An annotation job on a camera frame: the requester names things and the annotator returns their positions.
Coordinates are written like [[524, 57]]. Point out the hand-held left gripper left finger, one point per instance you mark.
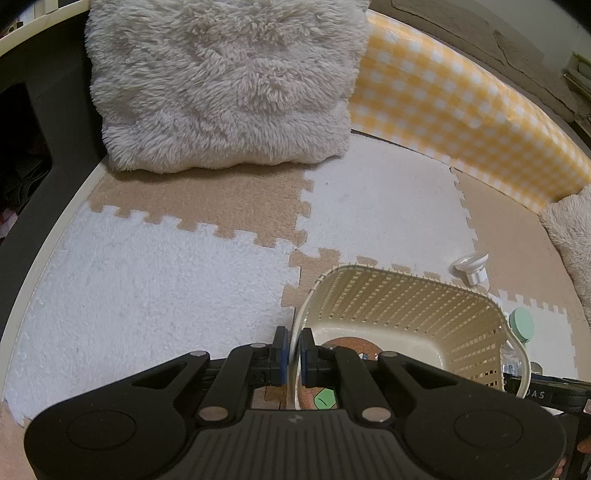
[[280, 356]]

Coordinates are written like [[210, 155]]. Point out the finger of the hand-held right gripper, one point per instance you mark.
[[515, 383]]

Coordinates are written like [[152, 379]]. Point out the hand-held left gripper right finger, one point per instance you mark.
[[307, 359]]

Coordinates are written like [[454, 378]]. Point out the clear plastic bottle green cap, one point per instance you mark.
[[521, 325]]

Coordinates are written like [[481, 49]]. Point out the cream plastic lattice basket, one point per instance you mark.
[[415, 304]]

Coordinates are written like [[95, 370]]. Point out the round cork coaster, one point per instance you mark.
[[351, 346]]

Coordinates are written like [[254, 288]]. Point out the white foam puzzle mat tile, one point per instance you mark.
[[138, 286], [383, 203], [549, 332]]

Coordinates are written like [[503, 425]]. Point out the white suction cup holder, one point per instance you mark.
[[475, 277]]

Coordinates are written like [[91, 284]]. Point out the small fluffy cream pillow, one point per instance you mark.
[[575, 230]]

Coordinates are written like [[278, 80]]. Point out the large fluffy cream pillow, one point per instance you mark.
[[221, 83]]

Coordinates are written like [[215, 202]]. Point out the yellow checkered cushion backrest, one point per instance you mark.
[[461, 106]]

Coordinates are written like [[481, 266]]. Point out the dark furniture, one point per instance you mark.
[[60, 115]]

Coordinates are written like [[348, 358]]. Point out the cream curved board edge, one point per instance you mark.
[[41, 25]]

